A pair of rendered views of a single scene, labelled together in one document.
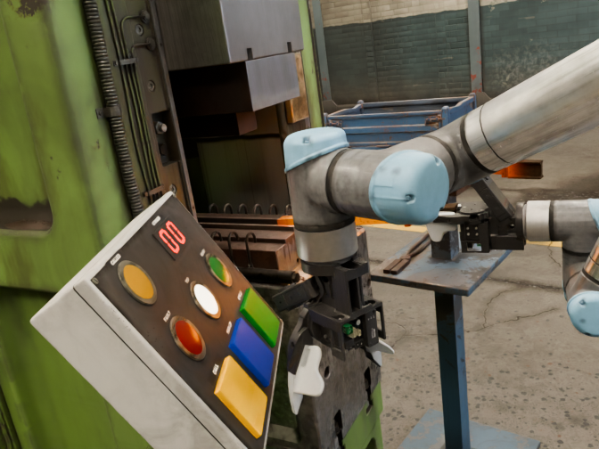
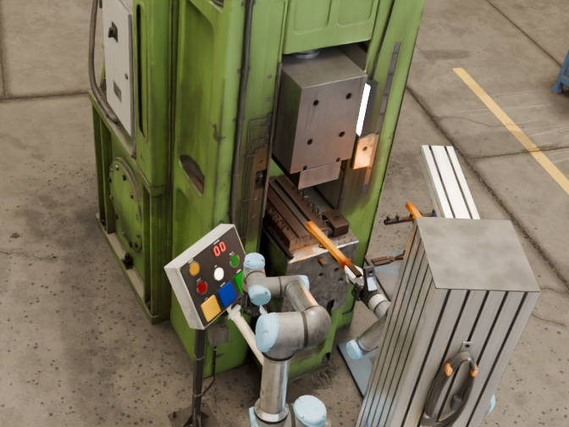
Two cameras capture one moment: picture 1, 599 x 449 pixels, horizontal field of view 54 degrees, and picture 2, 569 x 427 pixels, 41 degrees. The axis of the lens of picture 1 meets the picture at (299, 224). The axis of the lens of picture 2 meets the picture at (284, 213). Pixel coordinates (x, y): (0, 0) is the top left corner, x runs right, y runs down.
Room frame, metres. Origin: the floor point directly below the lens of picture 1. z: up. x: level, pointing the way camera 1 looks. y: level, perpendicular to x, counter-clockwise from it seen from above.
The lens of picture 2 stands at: (-1.11, -0.99, 3.21)
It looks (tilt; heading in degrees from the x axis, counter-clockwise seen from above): 40 degrees down; 26
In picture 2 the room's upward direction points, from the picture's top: 8 degrees clockwise
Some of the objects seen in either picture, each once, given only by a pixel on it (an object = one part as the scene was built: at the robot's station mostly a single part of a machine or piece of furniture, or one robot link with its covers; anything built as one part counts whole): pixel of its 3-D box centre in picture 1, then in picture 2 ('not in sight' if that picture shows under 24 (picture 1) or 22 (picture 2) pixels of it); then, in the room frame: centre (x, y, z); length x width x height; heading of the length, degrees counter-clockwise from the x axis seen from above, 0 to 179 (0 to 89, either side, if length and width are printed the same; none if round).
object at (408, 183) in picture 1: (397, 182); (262, 288); (0.61, -0.11, 1.23); 0.11 x 0.11 x 0.08; 42
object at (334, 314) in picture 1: (338, 301); (250, 299); (0.67, -0.03, 1.07); 0.09 x 0.08 x 0.12; 34
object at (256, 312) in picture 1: (258, 318); (241, 280); (0.80, 0.08, 1.01); 0.07 x 0.05 x 0.07; 175
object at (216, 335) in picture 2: not in sight; (218, 334); (0.98, 0.29, 0.36); 0.09 x 0.07 x 0.12; 150
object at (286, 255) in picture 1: (222, 240); (285, 211); (1.34, 0.19, 0.96); 0.42 x 0.20 x 0.09; 60
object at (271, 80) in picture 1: (193, 88); (295, 147); (1.34, 0.19, 1.32); 0.42 x 0.20 x 0.10; 60
